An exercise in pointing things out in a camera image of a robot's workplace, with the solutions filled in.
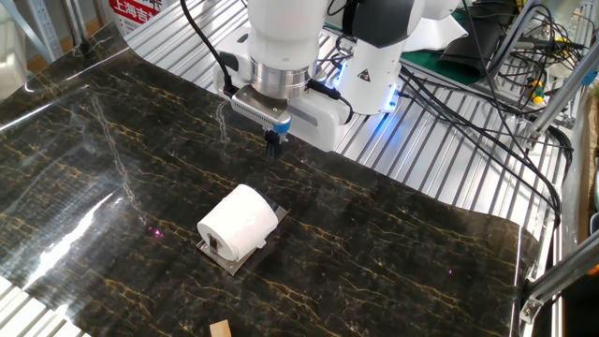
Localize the silver wrist camera blue cap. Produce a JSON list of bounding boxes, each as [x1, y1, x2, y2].
[[230, 85, 292, 137]]

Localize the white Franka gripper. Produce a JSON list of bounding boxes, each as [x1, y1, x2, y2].
[[213, 26, 352, 158]]

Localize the dark marble pattern mat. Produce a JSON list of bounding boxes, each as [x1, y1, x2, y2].
[[0, 21, 539, 337]]

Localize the grey perforated shelf rail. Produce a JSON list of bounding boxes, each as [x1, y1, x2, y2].
[[0, 0, 65, 65]]

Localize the white plastic sheet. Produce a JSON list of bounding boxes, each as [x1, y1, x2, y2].
[[402, 18, 469, 52]]

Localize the small wooden block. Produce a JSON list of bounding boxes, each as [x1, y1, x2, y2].
[[209, 319, 233, 337]]

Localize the metal paper roll holder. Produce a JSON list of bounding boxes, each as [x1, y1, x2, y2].
[[195, 200, 290, 277]]

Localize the green table mat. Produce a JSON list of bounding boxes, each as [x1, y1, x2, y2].
[[402, 8, 483, 86]]

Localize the red white sign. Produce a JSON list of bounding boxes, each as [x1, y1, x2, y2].
[[108, 0, 163, 37]]

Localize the black cable bundle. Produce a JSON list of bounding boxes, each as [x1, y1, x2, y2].
[[397, 0, 576, 228]]

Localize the aluminium frame bar with bracket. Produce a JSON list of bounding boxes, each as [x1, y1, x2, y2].
[[519, 233, 599, 325]]

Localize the long black camera cable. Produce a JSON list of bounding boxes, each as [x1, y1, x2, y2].
[[180, 0, 239, 98]]

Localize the black bag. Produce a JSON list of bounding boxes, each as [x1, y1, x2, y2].
[[439, 4, 511, 79]]

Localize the yellow green screwdriver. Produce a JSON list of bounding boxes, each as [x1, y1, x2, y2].
[[528, 79, 547, 105]]

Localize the tangled black cables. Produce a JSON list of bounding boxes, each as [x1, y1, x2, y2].
[[507, 4, 589, 111]]

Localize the slanted aluminium frame post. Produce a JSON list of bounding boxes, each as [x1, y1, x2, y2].
[[521, 46, 599, 151]]

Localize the white toilet paper roll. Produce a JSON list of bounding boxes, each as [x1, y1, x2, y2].
[[196, 183, 280, 262]]

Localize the white box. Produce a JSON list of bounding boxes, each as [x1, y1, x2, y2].
[[0, 8, 29, 102]]

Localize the short black plug cable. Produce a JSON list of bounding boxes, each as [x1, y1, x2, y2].
[[306, 79, 355, 125]]

